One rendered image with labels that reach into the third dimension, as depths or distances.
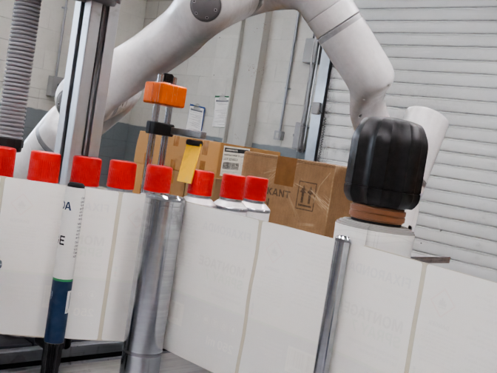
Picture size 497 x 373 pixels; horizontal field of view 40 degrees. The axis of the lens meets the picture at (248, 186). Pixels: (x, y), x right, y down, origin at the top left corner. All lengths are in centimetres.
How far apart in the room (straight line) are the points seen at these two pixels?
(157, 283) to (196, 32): 72
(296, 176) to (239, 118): 532
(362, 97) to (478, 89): 418
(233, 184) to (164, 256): 32
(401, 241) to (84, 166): 36
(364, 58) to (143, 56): 45
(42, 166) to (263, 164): 77
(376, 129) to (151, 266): 27
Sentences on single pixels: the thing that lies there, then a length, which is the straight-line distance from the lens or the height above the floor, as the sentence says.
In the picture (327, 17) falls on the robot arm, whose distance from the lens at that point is 124.
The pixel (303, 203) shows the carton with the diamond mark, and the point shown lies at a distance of 141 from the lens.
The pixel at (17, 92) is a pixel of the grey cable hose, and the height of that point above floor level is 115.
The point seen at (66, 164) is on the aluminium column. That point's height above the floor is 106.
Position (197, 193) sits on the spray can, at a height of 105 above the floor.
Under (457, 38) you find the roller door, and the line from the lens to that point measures 559.
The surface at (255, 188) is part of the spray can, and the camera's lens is 98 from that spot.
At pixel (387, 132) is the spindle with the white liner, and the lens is 71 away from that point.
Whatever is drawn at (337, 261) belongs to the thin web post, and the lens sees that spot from 53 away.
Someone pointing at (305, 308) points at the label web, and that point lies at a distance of 57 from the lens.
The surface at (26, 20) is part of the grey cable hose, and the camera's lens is 88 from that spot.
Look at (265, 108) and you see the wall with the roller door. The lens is 661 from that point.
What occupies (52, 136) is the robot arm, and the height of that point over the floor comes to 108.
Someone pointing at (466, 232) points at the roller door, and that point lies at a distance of 536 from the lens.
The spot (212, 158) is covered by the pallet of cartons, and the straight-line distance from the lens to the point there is 474.
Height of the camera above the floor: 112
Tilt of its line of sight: 3 degrees down
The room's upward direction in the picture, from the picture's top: 9 degrees clockwise
